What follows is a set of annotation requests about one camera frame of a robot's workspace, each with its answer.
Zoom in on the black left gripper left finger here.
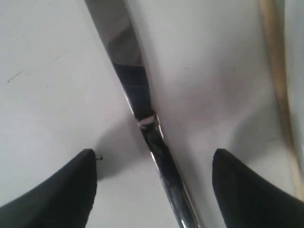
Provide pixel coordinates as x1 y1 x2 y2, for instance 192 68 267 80
0 149 97 228

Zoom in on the short wooden chopstick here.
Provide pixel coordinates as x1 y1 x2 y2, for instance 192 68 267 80
259 0 304 201

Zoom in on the steel table knife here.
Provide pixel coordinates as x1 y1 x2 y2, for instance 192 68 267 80
85 0 200 228

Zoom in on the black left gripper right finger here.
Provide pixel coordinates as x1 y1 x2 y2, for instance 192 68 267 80
212 149 304 228

